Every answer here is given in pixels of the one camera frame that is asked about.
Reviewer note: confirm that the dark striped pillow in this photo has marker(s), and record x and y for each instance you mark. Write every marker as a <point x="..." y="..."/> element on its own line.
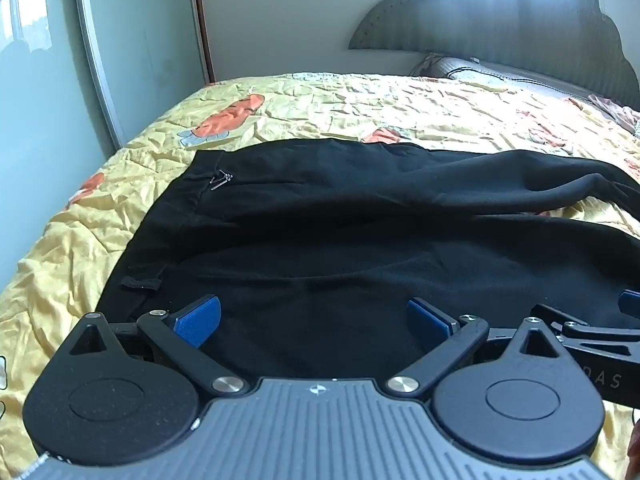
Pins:
<point x="473" y="71"/>

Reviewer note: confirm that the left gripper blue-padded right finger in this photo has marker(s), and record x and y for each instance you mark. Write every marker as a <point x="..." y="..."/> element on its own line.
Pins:
<point x="449" y="344"/>

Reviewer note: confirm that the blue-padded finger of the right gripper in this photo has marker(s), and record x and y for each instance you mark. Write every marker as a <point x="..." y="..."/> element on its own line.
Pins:
<point x="629" y="302"/>

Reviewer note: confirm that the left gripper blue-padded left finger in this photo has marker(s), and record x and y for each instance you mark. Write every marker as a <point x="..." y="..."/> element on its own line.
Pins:
<point x="177" y="338"/>

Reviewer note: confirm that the grey padded headboard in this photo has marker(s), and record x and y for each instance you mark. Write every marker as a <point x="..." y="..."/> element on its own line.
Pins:
<point x="570" y="40"/>

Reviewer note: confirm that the black pants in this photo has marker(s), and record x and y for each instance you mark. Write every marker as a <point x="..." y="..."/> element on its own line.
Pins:
<point x="315" y="247"/>

